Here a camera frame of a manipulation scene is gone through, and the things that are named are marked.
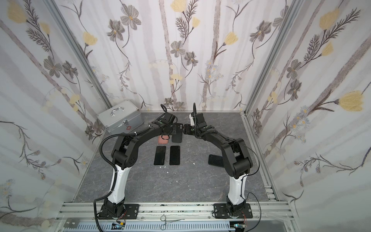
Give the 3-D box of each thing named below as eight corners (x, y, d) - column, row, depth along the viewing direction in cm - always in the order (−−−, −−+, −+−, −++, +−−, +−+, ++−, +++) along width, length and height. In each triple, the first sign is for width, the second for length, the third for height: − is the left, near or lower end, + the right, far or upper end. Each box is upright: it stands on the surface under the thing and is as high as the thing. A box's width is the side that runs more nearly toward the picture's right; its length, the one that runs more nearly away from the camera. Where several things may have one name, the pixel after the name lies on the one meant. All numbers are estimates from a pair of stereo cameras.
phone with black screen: (154, 165, 93) (153, 163, 91) (157, 148, 101) (156, 146, 99) (164, 165, 93) (163, 163, 91) (166, 148, 101) (165, 146, 99)
